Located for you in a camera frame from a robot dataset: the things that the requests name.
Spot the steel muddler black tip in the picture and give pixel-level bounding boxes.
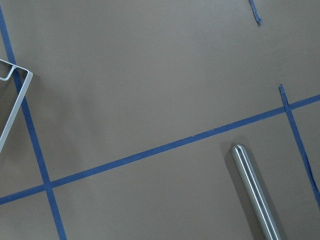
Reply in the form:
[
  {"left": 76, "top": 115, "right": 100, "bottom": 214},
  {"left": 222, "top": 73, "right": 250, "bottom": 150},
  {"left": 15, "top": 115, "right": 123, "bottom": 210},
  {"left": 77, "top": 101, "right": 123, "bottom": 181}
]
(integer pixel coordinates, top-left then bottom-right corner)
[{"left": 230, "top": 144, "right": 282, "bottom": 240}]

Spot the white metal rack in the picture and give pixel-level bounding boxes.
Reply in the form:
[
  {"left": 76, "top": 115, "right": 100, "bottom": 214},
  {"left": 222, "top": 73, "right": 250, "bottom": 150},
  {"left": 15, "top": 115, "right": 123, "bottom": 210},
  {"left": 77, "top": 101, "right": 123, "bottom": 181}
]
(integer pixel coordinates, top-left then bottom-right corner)
[{"left": 0, "top": 59, "right": 34, "bottom": 149}]

